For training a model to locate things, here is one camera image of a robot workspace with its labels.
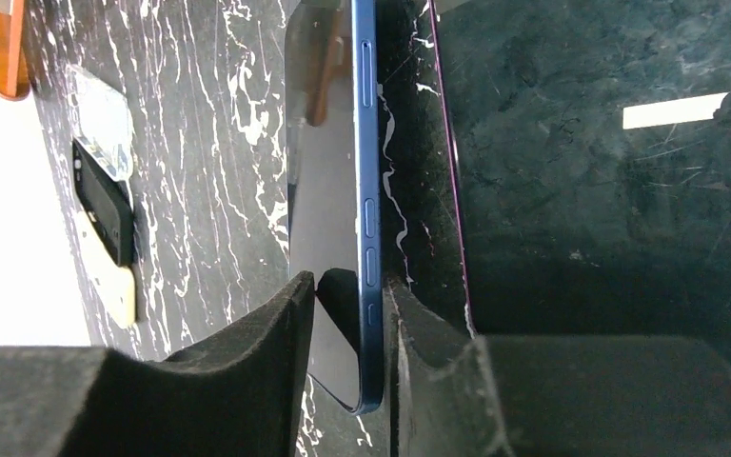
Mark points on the black phone case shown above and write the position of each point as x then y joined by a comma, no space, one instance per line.
105,204

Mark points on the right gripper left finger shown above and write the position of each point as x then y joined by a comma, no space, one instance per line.
235,393

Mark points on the wooden shelf rack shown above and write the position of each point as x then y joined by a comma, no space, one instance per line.
14,77

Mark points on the purple phone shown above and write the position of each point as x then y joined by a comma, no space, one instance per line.
590,146

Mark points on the beige white phone case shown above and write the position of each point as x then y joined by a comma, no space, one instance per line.
114,285

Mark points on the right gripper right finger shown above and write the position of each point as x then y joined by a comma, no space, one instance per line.
552,396

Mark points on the clear phone case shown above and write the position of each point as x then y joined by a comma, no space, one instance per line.
101,121

